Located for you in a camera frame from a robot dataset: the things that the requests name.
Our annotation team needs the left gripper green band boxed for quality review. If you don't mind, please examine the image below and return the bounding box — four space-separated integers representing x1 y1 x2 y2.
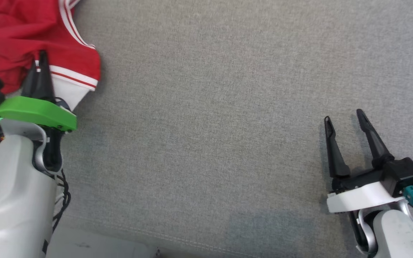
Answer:
0 50 77 132

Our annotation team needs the grey fabric sofa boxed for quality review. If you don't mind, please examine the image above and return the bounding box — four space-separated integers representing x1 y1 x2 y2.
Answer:
0 0 413 258

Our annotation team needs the red jersey white trim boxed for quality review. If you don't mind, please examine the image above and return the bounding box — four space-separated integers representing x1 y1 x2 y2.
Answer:
0 0 101 111

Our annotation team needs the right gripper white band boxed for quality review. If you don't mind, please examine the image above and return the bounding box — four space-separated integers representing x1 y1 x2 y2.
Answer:
324 109 408 214

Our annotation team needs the black left arm cable bundle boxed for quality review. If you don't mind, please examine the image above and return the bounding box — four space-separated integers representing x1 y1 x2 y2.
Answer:
42 168 71 255

